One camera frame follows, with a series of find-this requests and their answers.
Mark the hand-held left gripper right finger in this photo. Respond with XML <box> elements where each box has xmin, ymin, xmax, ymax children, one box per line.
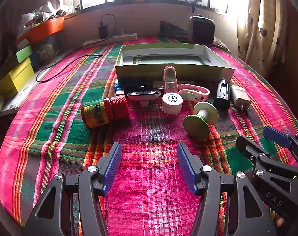
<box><xmin>177</xmin><ymin>142</ymin><xmax>278</xmax><ymax>236</ymax></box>

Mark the black plug-in charger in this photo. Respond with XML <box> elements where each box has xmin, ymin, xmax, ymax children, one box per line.
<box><xmin>98</xmin><ymin>14</ymin><xmax>117</xmax><ymax>39</ymax></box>

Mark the white round container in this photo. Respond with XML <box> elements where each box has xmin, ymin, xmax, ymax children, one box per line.
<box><xmin>161</xmin><ymin>93</ymin><xmax>184</xmax><ymax>115</ymax></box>

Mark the red-capped brown bottle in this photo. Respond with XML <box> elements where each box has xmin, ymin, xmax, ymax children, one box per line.
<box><xmin>81</xmin><ymin>95</ymin><xmax>130</xmax><ymax>129</ymax></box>

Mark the black and white oval gadget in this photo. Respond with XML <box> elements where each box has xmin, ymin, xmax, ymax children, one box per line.
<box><xmin>127</xmin><ymin>85</ymin><xmax>162</xmax><ymax>107</ymax></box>

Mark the dark folded cloth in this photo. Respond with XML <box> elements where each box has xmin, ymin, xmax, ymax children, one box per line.
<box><xmin>159</xmin><ymin>21</ymin><xmax>191</xmax><ymax>42</ymax></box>

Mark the blue translucent USB tester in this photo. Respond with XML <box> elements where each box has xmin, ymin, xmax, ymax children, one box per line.
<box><xmin>114</xmin><ymin>77</ymin><xmax>164</xmax><ymax>96</ymax></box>

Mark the orange plastic tray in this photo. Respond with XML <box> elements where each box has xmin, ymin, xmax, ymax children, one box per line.
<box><xmin>16</xmin><ymin>17</ymin><xmax>66</xmax><ymax>45</ymax></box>

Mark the green and white spool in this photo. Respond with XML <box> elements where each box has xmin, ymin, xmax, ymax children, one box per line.
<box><xmin>183</xmin><ymin>102</ymin><xmax>219</xmax><ymax>139</ymax></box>

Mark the small grey heater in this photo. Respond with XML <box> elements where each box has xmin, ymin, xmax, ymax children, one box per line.
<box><xmin>189</xmin><ymin>15</ymin><xmax>216</xmax><ymax>45</ymax></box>

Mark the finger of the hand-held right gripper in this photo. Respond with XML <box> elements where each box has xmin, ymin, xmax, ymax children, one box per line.
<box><xmin>236</xmin><ymin>135</ymin><xmax>298</xmax><ymax>190</ymax></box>
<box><xmin>263</xmin><ymin>126</ymin><xmax>298</xmax><ymax>168</ymax></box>

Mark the pale patterned cloth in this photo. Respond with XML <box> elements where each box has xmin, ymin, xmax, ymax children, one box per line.
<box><xmin>213</xmin><ymin>37</ymin><xmax>228</xmax><ymax>50</ymax></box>

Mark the green cardboard box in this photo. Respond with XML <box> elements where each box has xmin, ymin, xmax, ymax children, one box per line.
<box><xmin>115</xmin><ymin>42</ymin><xmax>235</xmax><ymax>81</ymax></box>

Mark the black window handle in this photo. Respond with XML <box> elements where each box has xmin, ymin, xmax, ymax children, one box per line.
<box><xmin>190</xmin><ymin>0</ymin><xmax>202</xmax><ymax>14</ymax></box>

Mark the white power strip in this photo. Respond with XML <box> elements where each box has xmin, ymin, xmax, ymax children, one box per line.
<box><xmin>83</xmin><ymin>32</ymin><xmax>138</xmax><ymax>48</ymax></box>

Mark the pink plastic clip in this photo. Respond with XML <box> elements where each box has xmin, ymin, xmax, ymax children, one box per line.
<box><xmin>163</xmin><ymin>65</ymin><xmax>180</xmax><ymax>94</ymax></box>
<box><xmin>178</xmin><ymin>84</ymin><xmax>210</xmax><ymax>102</ymax></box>

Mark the black battery charger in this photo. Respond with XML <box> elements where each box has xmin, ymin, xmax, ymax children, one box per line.
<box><xmin>213</xmin><ymin>78</ymin><xmax>231</xmax><ymax>110</ymax></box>

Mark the black cable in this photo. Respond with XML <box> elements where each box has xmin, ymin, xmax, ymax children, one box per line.
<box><xmin>36</xmin><ymin>54</ymin><xmax>104</xmax><ymax>83</ymax></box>

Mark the pink green plaid blanket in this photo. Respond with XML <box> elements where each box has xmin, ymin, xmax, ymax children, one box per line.
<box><xmin>0</xmin><ymin>36</ymin><xmax>298</xmax><ymax>236</ymax></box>

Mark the yellow box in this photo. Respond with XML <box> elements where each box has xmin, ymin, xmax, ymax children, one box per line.
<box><xmin>8</xmin><ymin>58</ymin><xmax>35</xmax><ymax>92</ymax></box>

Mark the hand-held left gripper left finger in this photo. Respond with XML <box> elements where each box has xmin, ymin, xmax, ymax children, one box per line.
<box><xmin>22</xmin><ymin>142</ymin><xmax>123</xmax><ymax>236</ymax></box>

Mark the cream heart-print curtain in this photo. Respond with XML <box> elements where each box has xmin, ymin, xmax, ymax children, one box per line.
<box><xmin>237</xmin><ymin>0</ymin><xmax>294</xmax><ymax>74</ymax></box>

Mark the white power adapter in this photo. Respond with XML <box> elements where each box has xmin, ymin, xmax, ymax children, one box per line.
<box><xmin>230</xmin><ymin>84</ymin><xmax>252</xmax><ymax>112</ymax></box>

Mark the heap of plastic packets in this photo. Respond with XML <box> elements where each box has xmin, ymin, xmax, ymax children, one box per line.
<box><xmin>21</xmin><ymin>2</ymin><xmax>71</xmax><ymax>27</ymax></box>

